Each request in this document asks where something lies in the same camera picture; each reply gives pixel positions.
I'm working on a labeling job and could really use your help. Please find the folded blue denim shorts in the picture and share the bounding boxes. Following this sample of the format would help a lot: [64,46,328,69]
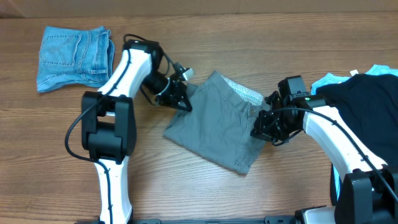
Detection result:
[36,26,115,93]

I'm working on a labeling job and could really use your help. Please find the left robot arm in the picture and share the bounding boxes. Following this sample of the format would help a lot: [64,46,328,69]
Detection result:
[81,40,194,223]

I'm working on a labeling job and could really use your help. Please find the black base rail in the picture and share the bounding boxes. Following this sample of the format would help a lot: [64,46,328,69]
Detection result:
[74,215,304,224]

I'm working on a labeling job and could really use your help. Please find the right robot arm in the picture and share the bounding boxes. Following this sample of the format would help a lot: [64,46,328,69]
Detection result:
[251,75,397,224]

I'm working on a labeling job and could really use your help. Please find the black t-shirt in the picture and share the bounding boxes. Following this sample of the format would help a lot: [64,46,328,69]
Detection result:
[312,74,397,167]

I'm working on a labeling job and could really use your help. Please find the grey cotton shorts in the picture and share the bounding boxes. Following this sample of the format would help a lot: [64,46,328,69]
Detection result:
[164,72,270,175]

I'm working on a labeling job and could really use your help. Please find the light blue t-shirt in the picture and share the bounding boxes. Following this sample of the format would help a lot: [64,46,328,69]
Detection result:
[310,64,397,200]

